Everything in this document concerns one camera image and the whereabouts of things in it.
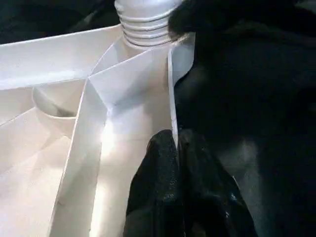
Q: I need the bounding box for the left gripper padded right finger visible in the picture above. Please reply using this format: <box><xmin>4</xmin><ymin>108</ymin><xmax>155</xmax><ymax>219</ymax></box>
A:
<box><xmin>179</xmin><ymin>129</ymin><xmax>257</xmax><ymax>237</ymax></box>

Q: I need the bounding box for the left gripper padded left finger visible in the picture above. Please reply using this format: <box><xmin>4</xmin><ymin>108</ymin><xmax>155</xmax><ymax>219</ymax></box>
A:
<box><xmin>123</xmin><ymin>129</ymin><xmax>184</xmax><ymax>237</ymax></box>

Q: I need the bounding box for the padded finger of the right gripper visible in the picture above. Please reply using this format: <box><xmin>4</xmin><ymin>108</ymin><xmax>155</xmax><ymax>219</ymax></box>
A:
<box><xmin>168</xmin><ymin>0</ymin><xmax>223</xmax><ymax>38</ymax></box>

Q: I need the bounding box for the white plastic table leg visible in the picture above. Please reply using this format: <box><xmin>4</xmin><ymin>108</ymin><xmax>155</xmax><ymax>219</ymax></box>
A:
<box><xmin>115</xmin><ymin>0</ymin><xmax>186</xmax><ymax>48</ymax></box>

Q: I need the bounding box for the white plastic table top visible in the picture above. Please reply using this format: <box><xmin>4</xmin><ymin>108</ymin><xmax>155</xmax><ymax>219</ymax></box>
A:
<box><xmin>0</xmin><ymin>22</ymin><xmax>196</xmax><ymax>237</ymax></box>

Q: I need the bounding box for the black plastic mat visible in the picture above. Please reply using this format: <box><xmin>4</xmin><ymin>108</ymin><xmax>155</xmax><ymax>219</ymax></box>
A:
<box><xmin>170</xmin><ymin>0</ymin><xmax>316</xmax><ymax>237</ymax></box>

